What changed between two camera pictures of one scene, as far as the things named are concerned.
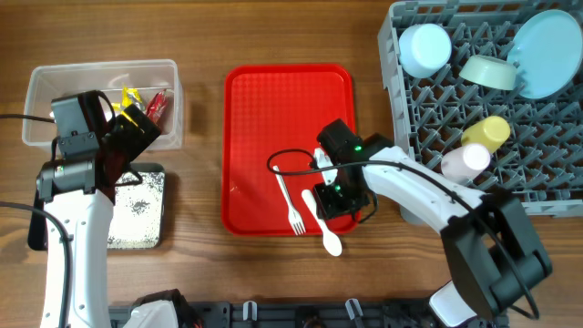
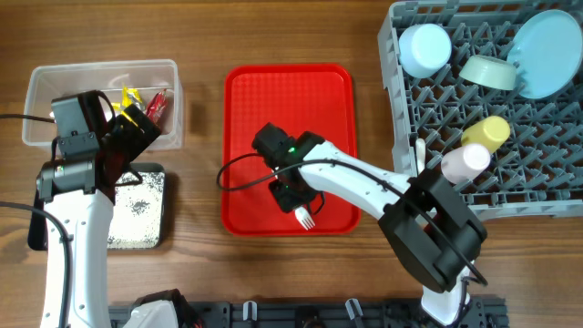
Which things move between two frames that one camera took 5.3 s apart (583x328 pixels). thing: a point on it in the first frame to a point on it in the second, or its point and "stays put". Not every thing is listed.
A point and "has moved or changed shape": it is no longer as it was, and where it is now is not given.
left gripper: x=139 y=141 stays put
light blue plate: x=547 y=50 stays put
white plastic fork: x=294 y=218 has moved or changed shape
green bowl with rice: x=489 y=71 stays put
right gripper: x=329 y=208 to x=285 y=202
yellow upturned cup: x=491 y=132 stays put
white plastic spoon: x=331 y=242 to x=420 y=145
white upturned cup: x=462 y=164 stays put
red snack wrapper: x=157 y=106 stays put
